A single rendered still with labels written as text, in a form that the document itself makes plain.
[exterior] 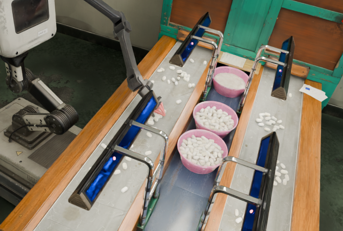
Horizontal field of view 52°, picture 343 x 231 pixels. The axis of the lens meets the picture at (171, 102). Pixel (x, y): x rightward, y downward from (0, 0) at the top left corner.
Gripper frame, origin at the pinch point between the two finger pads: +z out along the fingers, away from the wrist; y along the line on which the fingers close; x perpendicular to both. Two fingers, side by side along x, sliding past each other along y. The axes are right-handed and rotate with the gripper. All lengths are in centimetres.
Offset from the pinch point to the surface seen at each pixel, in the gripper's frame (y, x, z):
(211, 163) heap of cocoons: -20.4, -19.4, 27.9
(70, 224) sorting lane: -79, 8, -8
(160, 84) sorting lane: 28.6, 10.0, -8.2
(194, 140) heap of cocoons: -9.6, -12.1, 18.1
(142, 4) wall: 162, 65, -51
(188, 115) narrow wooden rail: 6.0, -8.1, 9.7
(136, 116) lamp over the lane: -45, -27, -22
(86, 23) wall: 160, 134, -75
